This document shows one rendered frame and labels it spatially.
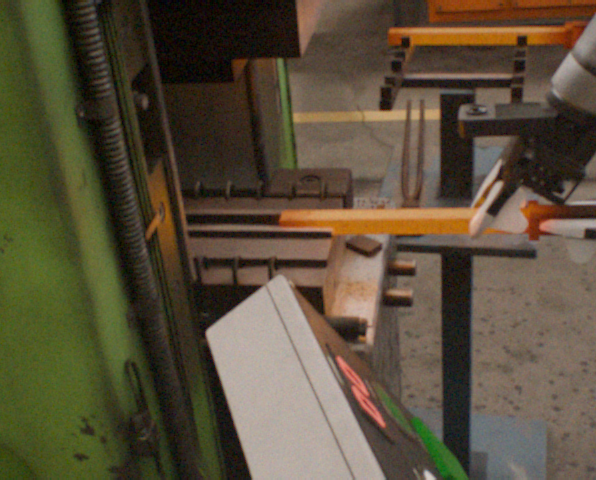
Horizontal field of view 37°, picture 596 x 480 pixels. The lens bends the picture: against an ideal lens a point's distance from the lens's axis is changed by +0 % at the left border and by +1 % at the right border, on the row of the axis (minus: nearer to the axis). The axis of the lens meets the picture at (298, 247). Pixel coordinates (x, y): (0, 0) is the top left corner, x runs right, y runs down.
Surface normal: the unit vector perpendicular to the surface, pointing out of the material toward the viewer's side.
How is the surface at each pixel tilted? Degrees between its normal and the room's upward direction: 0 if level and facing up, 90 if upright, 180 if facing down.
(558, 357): 0
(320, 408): 30
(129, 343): 90
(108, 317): 90
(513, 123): 90
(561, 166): 91
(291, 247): 0
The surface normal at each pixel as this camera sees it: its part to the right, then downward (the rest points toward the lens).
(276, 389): -0.56, -0.62
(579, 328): -0.09, -0.85
